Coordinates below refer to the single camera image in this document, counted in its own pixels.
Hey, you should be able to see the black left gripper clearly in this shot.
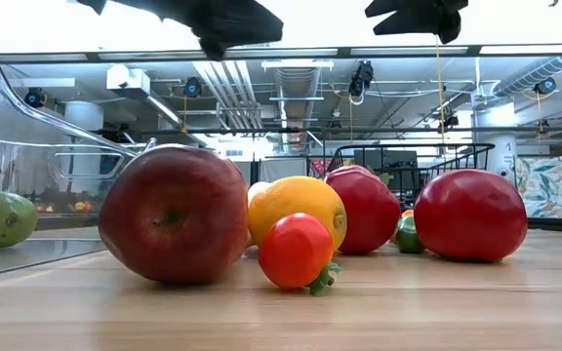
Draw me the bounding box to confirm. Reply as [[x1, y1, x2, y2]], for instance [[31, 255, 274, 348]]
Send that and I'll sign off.
[[163, 0, 285, 62]]

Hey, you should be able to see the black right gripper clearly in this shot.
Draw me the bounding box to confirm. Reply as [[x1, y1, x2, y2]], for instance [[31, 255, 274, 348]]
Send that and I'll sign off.
[[364, 0, 470, 45]]

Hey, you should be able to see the yellow lemon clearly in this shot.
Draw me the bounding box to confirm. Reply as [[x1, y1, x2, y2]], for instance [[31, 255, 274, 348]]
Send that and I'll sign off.
[[247, 175, 348, 251]]

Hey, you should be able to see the dark red apple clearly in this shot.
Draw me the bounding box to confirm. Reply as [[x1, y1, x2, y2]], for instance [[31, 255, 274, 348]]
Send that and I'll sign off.
[[98, 143, 251, 287]]

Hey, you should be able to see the large red tomato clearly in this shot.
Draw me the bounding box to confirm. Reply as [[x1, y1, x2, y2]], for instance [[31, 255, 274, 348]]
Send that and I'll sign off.
[[413, 168, 529, 263]]

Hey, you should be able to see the small green pepper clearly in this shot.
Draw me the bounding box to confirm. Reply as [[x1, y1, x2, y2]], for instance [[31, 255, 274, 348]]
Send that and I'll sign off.
[[394, 214, 427, 255]]

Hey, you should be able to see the red cherry tomato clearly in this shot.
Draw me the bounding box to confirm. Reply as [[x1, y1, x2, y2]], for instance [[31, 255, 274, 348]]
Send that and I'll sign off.
[[258, 212, 343, 298]]

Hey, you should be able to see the rig top crossbeam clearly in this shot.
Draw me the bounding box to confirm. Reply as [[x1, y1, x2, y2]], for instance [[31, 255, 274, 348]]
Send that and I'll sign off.
[[0, 43, 562, 63]]

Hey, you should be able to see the hanging black device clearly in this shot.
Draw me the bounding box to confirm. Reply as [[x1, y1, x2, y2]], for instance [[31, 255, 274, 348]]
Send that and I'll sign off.
[[347, 59, 376, 106]]

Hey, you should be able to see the white air unit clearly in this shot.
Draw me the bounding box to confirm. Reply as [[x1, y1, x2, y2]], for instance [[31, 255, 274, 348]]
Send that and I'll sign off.
[[105, 63, 152, 94]]

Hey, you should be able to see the black monitor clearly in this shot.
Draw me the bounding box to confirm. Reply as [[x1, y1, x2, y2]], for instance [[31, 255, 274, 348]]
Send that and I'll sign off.
[[352, 148, 420, 196]]

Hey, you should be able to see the white round column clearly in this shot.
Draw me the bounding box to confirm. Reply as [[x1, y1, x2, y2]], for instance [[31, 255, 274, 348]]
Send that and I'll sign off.
[[63, 100, 105, 147]]

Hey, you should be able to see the colourful leaf mural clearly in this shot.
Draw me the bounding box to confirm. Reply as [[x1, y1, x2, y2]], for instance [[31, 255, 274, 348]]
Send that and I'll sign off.
[[514, 154, 562, 219]]

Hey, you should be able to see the clear plastic bin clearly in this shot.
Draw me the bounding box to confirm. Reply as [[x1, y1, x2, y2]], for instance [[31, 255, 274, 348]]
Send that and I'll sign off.
[[0, 26, 158, 282]]

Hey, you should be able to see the black ceiling camera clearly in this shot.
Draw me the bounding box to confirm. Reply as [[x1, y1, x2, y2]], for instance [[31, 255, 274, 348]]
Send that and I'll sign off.
[[182, 76, 205, 99], [533, 76, 558, 97], [23, 87, 48, 110]]

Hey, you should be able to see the yellow hanging cord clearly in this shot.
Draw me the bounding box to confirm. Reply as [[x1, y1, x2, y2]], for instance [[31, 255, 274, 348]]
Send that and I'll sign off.
[[434, 36, 446, 157]]

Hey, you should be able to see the silver ventilation duct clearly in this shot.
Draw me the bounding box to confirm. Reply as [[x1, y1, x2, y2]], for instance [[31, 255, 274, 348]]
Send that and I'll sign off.
[[271, 65, 322, 153]]

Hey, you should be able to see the black wire basket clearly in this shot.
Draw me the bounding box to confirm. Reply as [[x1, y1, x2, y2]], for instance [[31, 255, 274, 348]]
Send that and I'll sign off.
[[326, 142, 496, 202]]

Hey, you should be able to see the corrugated silver duct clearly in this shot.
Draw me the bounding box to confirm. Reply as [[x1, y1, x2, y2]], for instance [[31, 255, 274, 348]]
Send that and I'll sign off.
[[493, 54, 562, 98]]

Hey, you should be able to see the white column with camera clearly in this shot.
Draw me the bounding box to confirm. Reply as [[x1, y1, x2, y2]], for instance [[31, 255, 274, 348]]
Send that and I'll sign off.
[[473, 99, 520, 189]]

